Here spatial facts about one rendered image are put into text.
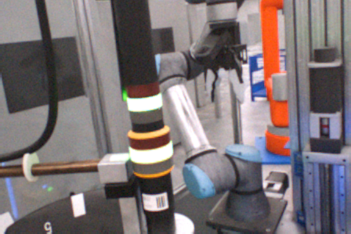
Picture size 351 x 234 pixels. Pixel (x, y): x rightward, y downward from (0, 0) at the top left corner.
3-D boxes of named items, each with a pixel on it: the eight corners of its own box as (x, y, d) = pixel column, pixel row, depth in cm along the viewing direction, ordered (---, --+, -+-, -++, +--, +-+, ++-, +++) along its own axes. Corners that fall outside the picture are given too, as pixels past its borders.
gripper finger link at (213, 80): (222, 99, 97) (229, 68, 93) (210, 103, 93) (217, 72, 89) (213, 94, 99) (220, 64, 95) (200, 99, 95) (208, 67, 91)
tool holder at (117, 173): (105, 262, 35) (89, 173, 33) (123, 223, 42) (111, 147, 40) (193, 260, 34) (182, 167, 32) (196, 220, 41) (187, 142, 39)
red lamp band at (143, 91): (123, 99, 33) (121, 87, 33) (131, 92, 36) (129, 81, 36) (157, 96, 33) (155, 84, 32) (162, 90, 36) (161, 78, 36)
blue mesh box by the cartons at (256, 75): (250, 101, 735) (246, 55, 715) (276, 89, 826) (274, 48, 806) (290, 103, 676) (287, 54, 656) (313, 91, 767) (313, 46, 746)
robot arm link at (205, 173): (244, 182, 106) (182, 44, 127) (202, 196, 101) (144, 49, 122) (229, 192, 117) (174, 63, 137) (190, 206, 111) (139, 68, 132)
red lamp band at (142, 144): (124, 152, 34) (122, 140, 34) (134, 138, 38) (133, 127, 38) (168, 149, 33) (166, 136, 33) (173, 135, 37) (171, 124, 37)
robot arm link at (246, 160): (271, 185, 114) (269, 146, 112) (237, 196, 109) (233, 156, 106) (249, 173, 125) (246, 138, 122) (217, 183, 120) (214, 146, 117)
